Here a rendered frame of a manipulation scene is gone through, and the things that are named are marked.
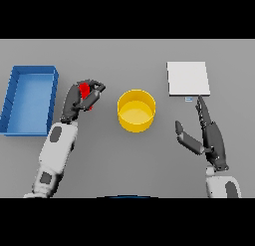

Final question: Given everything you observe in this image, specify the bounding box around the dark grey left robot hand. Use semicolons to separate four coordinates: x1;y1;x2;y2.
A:
59;79;107;125

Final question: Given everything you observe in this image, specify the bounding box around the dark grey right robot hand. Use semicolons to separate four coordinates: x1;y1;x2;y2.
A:
174;95;230;173

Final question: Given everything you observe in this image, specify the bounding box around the red beaker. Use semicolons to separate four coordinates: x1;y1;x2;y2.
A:
78;82;95;112

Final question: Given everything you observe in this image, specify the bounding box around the pale square measuring scale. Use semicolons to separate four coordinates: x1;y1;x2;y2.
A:
166;61;211;103

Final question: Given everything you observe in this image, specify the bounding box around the yellow bowl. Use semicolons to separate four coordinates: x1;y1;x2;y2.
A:
117;89;157;133

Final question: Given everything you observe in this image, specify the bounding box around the blue tray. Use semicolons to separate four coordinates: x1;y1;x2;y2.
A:
0;65;60;137

